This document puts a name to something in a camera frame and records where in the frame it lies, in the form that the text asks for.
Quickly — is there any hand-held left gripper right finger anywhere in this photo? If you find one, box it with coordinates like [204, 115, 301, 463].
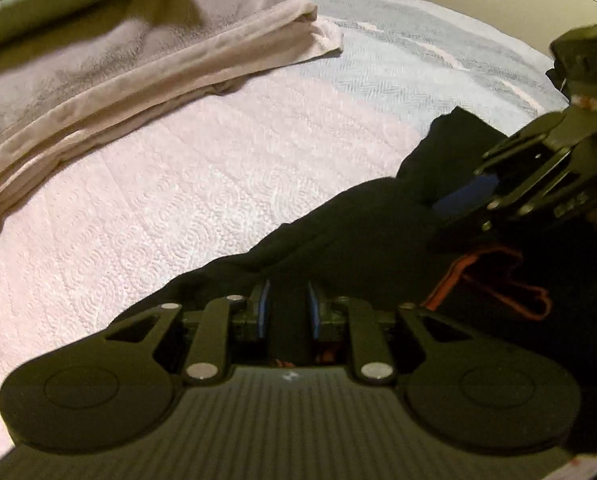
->
[304, 280, 479, 387]

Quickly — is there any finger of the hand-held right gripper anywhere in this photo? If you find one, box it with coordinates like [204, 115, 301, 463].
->
[431, 132, 597, 235]
[471, 110, 576, 181]

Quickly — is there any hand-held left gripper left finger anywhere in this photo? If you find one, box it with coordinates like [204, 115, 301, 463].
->
[103, 280, 274, 387]

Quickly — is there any black shirt with orange trim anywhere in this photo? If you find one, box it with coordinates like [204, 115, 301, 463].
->
[112, 105, 597, 463]

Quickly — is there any pale pink quilted bedspread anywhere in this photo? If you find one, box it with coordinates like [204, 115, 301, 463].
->
[0, 72, 431, 467]

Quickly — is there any folded beige blanket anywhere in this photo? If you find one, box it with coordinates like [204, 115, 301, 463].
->
[0, 0, 345, 233]

